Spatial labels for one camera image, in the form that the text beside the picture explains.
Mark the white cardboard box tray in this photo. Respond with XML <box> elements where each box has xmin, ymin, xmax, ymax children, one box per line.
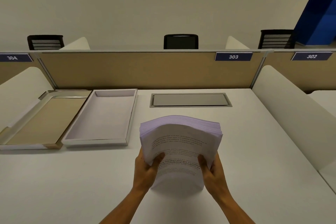
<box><xmin>61</xmin><ymin>89</ymin><xmax>138</xmax><ymax>149</ymax></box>

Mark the black mesh office chair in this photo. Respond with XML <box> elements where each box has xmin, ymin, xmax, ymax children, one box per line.
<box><xmin>163</xmin><ymin>34</ymin><xmax>199</xmax><ymax>50</ymax></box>

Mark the stack of printed paper sheets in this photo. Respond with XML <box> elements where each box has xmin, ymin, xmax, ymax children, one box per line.
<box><xmin>139</xmin><ymin>115</ymin><xmax>223</xmax><ymax>192</ymax></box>

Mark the grey desk cable hatch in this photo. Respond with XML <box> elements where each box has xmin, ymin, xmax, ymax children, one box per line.
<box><xmin>150</xmin><ymin>93</ymin><xmax>233</xmax><ymax>108</ymax></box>

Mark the white curved side divider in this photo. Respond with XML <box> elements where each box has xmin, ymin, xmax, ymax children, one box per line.
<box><xmin>225</xmin><ymin>36</ymin><xmax>250</xmax><ymax>50</ymax></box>
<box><xmin>0</xmin><ymin>66</ymin><xmax>55</xmax><ymax>130</ymax></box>
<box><xmin>59</xmin><ymin>37</ymin><xmax>91</xmax><ymax>50</ymax></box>
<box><xmin>251</xmin><ymin>65</ymin><xmax>336</xmax><ymax>171</ymax></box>

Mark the black slatted office chair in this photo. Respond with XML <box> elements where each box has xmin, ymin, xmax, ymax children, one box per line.
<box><xmin>27</xmin><ymin>35</ymin><xmax>65</xmax><ymax>50</ymax></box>
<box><xmin>258</xmin><ymin>30</ymin><xmax>298</xmax><ymax>49</ymax></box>

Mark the blue desk number label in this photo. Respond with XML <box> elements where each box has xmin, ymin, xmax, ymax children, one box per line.
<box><xmin>215</xmin><ymin>52</ymin><xmax>253</xmax><ymax>62</ymax></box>
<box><xmin>291</xmin><ymin>52</ymin><xmax>333</xmax><ymax>61</ymax></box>
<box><xmin>0</xmin><ymin>53</ymin><xmax>34</xmax><ymax>62</ymax></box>

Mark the person's left hand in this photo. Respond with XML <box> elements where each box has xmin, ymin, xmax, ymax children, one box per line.
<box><xmin>133</xmin><ymin>148</ymin><xmax>165</xmax><ymax>194</ymax></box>

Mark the person's right forearm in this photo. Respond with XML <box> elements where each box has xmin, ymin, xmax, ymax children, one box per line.
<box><xmin>219</xmin><ymin>192</ymin><xmax>256</xmax><ymax>224</ymax></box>

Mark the blue wall panel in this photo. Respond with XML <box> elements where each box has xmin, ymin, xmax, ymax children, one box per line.
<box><xmin>293</xmin><ymin>0</ymin><xmax>336</xmax><ymax>46</ymax></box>

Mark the person's right hand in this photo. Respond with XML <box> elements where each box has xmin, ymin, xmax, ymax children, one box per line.
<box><xmin>198</xmin><ymin>152</ymin><xmax>233</xmax><ymax>202</ymax></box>

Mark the white cardboard box lid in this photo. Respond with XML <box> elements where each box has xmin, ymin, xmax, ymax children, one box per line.
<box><xmin>0</xmin><ymin>90</ymin><xmax>92</xmax><ymax>151</ymax></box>

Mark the person's left forearm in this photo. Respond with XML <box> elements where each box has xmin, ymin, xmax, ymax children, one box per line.
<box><xmin>99</xmin><ymin>188</ymin><xmax>149</xmax><ymax>224</ymax></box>

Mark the beige desk partition panel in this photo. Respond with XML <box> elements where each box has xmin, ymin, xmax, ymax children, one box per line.
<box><xmin>264</xmin><ymin>51</ymin><xmax>336</xmax><ymax>94</ymax></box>
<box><xmin>37</xmin><ymin>50</ymin><xmax>268</xmax><ymax>90</ymax></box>
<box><xmin>0</xmin><ymin>51</ymin><xmax>44</xmax><ymax>85</ymax></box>

